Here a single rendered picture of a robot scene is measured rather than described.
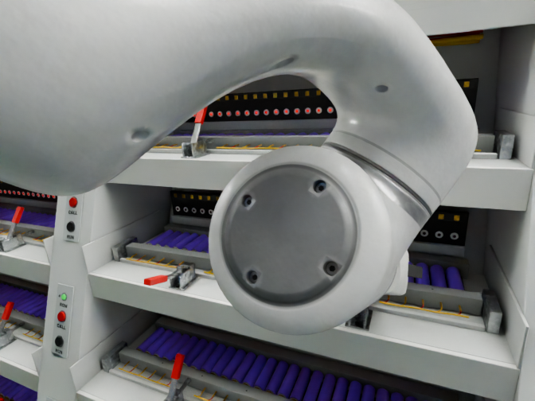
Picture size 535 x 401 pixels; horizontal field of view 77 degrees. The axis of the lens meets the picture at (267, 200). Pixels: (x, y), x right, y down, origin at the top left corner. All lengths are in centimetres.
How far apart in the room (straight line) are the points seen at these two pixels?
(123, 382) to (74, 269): 21
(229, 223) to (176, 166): 38
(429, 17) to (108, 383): 73
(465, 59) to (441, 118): 49
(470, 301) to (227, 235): 38
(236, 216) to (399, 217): 8
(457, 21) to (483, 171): 18
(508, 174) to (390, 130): 26
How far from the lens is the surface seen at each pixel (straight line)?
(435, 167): 19
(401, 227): 18
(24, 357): 86
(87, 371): 72
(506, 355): 46
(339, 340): 45
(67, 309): 70
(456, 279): 53
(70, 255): 69
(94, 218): 64
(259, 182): 15
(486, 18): 48
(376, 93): 17
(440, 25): 48
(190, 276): 54
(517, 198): 43
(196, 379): 63
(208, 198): 67
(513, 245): 47
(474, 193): 43
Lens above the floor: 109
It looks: 1 degrees up
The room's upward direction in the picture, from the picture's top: 5 degrees clockwise
